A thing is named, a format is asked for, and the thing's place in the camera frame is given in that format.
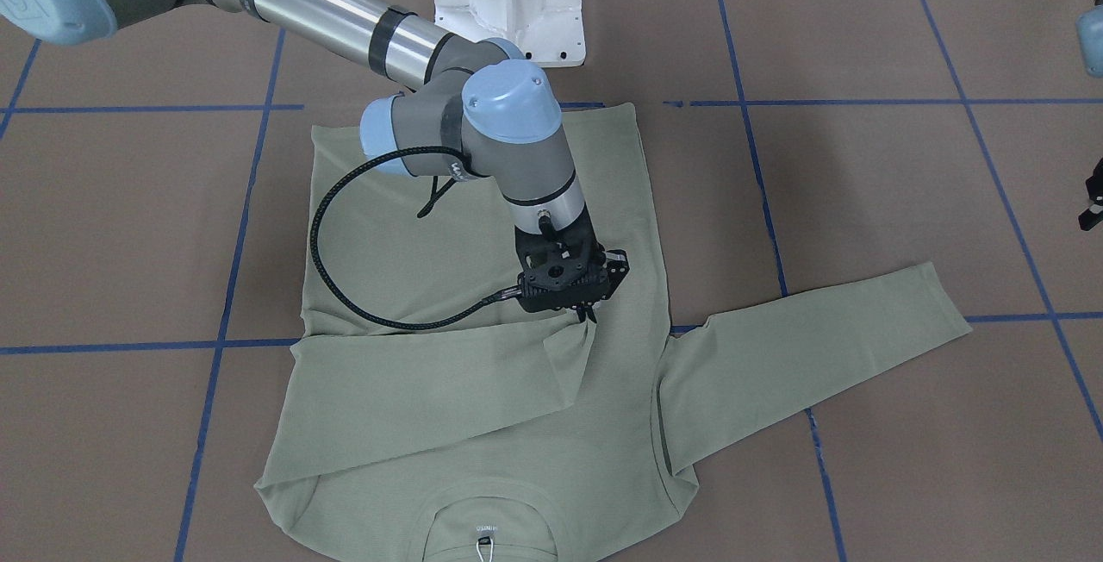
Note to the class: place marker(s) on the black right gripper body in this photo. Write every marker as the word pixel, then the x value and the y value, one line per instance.
pixel 615 270

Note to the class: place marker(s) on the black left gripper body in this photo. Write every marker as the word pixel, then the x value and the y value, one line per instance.
pixel 1091 217

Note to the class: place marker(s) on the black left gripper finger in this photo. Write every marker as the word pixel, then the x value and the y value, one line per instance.
pixel 1090 217

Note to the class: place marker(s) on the sage green long-sleeve shirt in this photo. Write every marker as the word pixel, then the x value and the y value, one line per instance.
pixel 565 440

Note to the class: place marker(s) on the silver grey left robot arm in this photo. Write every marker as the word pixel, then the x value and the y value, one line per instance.
pixel 1089 28

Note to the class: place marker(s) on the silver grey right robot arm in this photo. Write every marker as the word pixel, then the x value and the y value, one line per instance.
pixel 473 110

